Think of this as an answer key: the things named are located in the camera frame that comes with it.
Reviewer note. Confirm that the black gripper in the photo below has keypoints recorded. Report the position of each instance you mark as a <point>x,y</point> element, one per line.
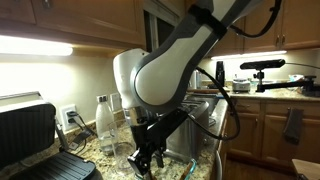
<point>143,136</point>

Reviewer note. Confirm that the round toasted bread slice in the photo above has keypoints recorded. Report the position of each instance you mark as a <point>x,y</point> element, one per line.
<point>186,171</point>

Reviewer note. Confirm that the white grey Franka robot arm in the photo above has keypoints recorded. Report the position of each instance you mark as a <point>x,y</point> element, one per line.
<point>166,70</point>

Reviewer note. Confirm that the stainless steel two-slot toaster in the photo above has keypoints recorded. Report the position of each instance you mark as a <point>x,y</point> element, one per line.
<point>190,136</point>

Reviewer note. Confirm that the clear drinking glass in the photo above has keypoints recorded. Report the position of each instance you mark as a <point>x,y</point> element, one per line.
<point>121,150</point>

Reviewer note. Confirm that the clear glass food container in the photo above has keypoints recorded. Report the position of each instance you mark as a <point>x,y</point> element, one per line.
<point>192,166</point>

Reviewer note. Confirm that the clear water bottle black cap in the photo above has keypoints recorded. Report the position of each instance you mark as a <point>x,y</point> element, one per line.
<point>104,126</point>

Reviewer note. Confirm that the black power adapter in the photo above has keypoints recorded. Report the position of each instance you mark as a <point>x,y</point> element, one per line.
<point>81,138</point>

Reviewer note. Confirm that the black plug in outlet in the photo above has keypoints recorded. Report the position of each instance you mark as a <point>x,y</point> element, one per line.
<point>71,117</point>

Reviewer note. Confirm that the black soda maker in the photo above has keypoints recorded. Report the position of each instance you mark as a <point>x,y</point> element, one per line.
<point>220,73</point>

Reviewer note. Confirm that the wooden cabinets with counter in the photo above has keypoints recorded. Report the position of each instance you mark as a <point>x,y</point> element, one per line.
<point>263,133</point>

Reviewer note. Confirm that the small steel countertop appliance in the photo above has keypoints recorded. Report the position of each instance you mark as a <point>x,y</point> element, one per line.
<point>240,86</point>

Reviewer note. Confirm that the black panini press grill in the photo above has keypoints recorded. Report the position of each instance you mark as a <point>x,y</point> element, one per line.
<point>30,133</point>

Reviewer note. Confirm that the dark kitchen window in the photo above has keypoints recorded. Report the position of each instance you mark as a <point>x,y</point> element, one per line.
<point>166,26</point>

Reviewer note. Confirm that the dark hanging dish towel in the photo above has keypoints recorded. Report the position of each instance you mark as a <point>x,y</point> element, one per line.
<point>293,126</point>

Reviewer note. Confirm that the long under-cabinet lamp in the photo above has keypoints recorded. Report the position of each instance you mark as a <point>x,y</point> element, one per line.
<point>250,55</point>

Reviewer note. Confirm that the cream stool top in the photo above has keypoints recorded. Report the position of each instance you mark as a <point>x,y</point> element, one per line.
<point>306,168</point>

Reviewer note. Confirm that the wooden upper cabinets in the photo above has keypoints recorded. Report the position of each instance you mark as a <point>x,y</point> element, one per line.
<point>83,16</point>

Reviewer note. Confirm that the under-cabinet light strip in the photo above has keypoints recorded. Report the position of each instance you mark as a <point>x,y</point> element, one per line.
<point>33,46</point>

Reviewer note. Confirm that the white wall switch plate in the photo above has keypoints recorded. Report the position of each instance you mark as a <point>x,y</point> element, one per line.
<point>115,101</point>

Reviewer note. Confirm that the white wall power outlet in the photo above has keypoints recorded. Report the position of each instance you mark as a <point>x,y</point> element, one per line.
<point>64,116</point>

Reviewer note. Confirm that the black stereo camera bar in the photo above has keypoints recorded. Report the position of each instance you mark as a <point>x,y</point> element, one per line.
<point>263,64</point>

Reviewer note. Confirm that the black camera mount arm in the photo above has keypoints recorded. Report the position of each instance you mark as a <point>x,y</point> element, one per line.
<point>283,85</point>

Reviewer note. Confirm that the wooden wall cabinets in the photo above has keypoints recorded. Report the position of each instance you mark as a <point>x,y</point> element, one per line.
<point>300,23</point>

